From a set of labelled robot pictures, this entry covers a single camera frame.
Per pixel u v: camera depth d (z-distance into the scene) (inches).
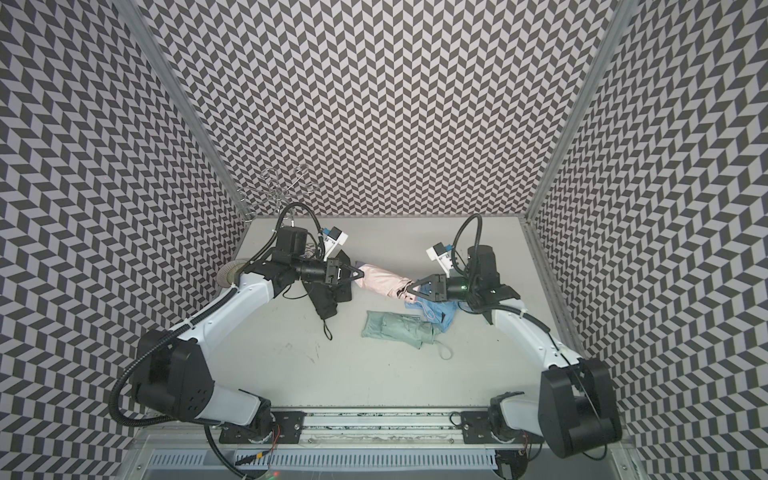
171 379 16.4
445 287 26.2
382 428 29.5
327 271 26.7
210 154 39.2
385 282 28.4
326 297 36.8
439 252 28.3
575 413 20.9
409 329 33.3
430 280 27.2
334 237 28.8
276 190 31.9
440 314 35.1
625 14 26.2
